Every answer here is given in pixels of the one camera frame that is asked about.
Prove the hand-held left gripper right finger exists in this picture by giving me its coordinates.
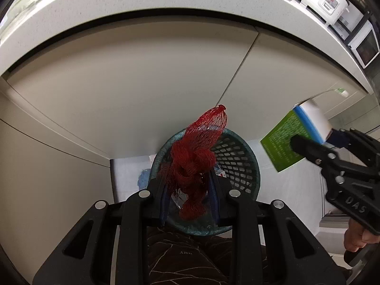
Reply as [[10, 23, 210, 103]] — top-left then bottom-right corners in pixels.
[[207, 171, 346, 285]]

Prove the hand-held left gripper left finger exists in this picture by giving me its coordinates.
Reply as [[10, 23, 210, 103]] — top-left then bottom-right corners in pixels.
[[32, 177, 172, 285]]

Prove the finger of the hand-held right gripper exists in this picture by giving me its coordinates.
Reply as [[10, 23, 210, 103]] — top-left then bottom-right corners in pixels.
[[289, 134, 339, 169], [326, 128, 380, 170]]

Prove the small green carton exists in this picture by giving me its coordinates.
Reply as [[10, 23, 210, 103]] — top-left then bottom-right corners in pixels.
[[260, 87, 350, 173]]

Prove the dark green trash basket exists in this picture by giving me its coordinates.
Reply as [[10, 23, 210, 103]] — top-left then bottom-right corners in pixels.
[[149, 128, 261, 238]]

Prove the red mesh net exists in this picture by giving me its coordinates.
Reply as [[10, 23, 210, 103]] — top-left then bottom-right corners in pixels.
[[159, 104, 228, 221]]

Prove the person's right hand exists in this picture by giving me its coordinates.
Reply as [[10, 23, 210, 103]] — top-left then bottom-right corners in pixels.
[[344, 219, 376, 253]]

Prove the blue cloth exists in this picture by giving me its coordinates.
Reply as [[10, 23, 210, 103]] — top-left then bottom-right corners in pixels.
[[137, 169, 152, 189]]

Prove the person's leg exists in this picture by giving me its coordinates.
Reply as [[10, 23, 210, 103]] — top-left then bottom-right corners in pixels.
[[145, 227, 238, 285]]

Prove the white microwave oven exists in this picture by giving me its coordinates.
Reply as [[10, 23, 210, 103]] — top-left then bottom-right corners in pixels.
[[347, 21, 380, 69]]

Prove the beige base cabinet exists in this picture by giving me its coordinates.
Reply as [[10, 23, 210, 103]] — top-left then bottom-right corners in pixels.
[[0, 15, 372, 285]]

